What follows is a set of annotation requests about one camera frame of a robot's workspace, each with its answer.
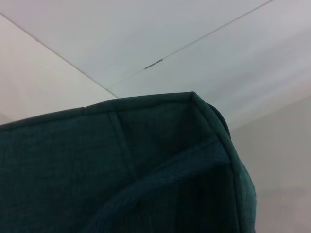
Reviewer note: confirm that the white partition board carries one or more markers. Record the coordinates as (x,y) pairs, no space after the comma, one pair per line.
(145,36)

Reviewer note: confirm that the dark teal insulated lunch bag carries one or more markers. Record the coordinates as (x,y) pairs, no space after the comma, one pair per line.
(97,170)

